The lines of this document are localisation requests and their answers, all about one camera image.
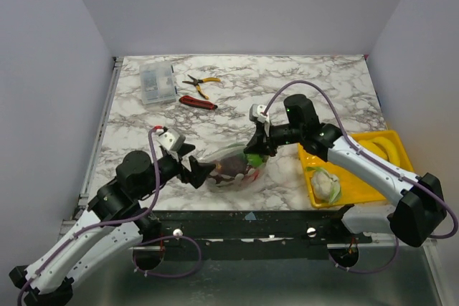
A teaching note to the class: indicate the white toy cauliflower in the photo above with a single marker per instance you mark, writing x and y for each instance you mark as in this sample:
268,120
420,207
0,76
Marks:
326,186

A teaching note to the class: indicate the yellow plastic tray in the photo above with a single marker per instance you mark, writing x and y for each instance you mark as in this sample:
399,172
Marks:
353,189

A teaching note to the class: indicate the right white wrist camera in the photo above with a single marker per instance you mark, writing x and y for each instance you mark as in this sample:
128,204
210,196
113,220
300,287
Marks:
259,114

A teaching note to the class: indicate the yellow toy banana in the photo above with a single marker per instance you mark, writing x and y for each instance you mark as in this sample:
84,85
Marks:
384,148

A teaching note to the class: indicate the clear zip top bag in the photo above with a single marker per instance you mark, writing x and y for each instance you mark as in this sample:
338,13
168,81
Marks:
221,183

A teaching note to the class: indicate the green toy watermelon ball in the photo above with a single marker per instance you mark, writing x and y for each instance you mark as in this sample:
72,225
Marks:
255,160

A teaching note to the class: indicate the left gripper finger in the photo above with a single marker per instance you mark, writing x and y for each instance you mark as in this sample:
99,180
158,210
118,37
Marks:
199,171
184,150

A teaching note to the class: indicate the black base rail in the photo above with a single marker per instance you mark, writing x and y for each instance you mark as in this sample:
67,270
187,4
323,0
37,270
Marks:
181,236

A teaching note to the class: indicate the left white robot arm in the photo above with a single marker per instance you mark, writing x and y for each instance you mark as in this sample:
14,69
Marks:
112,221

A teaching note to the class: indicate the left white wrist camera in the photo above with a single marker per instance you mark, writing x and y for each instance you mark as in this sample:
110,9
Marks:
171,141

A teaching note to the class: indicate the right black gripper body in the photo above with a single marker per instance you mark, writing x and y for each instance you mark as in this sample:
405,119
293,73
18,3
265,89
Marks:
262,140

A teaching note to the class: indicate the yellow handled pliers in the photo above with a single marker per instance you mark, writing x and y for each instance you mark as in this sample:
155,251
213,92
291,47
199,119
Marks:
197,84

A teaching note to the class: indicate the dark maroon toy beet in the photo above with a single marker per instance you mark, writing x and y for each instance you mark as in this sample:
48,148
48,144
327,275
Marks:
231,165

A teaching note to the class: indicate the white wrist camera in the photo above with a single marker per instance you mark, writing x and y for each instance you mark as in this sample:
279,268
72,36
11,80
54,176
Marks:
259,114
171,141

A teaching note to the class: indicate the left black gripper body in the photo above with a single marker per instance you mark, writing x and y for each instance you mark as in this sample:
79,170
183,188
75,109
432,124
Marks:
170,168

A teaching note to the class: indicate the clear plastic parts box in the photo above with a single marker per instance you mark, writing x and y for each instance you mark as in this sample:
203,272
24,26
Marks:
158,83

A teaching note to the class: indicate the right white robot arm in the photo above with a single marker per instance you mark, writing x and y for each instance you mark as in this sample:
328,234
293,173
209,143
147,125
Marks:
417,200

